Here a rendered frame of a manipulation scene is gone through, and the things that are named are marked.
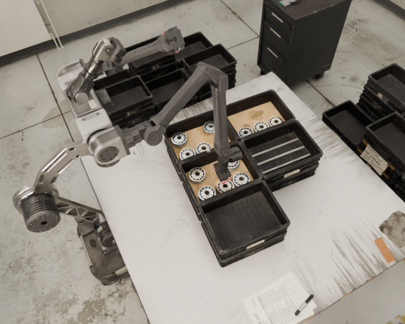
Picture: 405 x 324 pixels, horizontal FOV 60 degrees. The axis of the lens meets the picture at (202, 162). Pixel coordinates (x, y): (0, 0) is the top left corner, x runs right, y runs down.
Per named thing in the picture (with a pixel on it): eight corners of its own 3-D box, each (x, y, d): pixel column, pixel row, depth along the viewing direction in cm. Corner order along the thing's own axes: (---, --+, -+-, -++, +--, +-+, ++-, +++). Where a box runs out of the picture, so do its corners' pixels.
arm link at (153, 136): (202, 52, 152) (213, 58, 144) (220, 72, 161) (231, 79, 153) (134, 130, 156) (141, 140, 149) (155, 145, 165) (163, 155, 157)
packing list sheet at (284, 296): (265, 345, 170) (265, 345, 170) (239, 301, 182) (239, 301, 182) (319, 310, 178) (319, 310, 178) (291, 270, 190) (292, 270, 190)
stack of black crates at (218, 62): (200, 114, 332) (197, 78, 296) (185, 95, 348) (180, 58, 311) (236, 98, 342) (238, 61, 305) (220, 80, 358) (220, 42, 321)
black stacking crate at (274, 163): (261, 189, 207) (263, 179, 198) (238, 152, 223) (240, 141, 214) (319, 165, 214) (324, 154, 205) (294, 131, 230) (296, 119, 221)
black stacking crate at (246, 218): (221, 262, 183) (220, 254, 174) (198, 215, 199) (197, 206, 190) (288, 233, 191) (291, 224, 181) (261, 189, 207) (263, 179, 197)
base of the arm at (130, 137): (120, 143, 157) (114, 125, 147) (137, 135, 159) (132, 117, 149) (127, 156, 153) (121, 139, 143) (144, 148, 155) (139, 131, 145)
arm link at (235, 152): (213, 143, 179) (222, 151, 173) (233, 135, 183) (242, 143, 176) (216, 161, 187) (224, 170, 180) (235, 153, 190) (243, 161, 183)
